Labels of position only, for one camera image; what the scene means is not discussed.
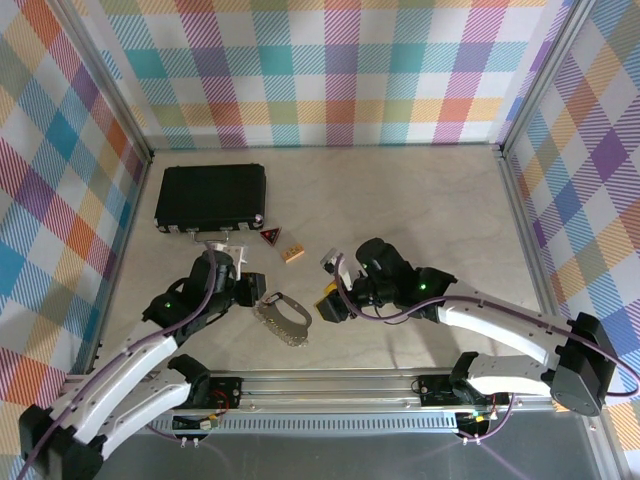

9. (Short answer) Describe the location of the aluminium frame rail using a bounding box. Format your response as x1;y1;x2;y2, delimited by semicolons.
492;144;574;371
92;158;154;361

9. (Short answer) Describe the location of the wide aluminium mounting rail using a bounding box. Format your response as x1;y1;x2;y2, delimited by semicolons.
64;368;609;416

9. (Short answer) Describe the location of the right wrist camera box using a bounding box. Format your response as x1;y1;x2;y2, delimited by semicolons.
319;247;353;294

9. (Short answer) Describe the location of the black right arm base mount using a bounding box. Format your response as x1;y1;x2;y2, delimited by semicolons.
417;373;515;409

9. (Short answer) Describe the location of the aluminium frame post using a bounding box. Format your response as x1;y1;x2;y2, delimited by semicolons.
59;0;155;164
496;0;596;159

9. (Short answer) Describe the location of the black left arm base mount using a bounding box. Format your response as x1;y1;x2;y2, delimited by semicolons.
172;374;244;412

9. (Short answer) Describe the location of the black ribbed briefcase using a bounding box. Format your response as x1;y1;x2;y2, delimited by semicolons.
153;163;268;236

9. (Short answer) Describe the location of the grey metal sheet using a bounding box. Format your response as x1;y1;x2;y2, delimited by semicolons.
99;429;616;480

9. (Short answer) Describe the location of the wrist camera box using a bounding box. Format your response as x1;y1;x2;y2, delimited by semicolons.
207;239;250;282
319;247;353;294

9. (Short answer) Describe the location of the silver carabiner keyring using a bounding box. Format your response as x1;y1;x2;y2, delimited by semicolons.
252;290;313;349

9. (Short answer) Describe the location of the perforated metal strip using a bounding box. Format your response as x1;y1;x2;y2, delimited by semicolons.
144;415;461;435

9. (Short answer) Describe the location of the chrome briefcase handle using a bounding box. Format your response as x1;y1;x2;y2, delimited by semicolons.
192;230;232;246

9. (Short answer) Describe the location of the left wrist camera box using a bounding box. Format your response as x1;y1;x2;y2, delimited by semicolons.
207;239;250;282

